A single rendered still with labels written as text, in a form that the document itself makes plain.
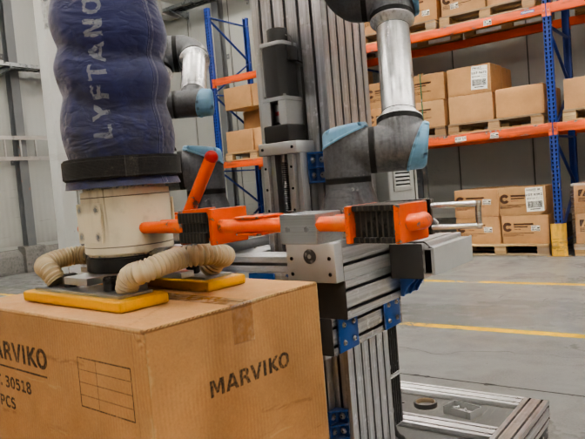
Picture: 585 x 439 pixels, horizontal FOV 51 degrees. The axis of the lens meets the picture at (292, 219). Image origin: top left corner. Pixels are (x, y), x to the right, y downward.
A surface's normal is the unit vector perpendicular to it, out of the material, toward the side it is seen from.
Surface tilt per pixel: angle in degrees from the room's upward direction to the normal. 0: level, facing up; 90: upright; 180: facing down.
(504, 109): 91
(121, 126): 79
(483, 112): 90
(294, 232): 90
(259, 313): 90
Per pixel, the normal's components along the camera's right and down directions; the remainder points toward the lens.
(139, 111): 0.54, -0.27
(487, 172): -0.59, 0.10
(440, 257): 0.80, -0.04
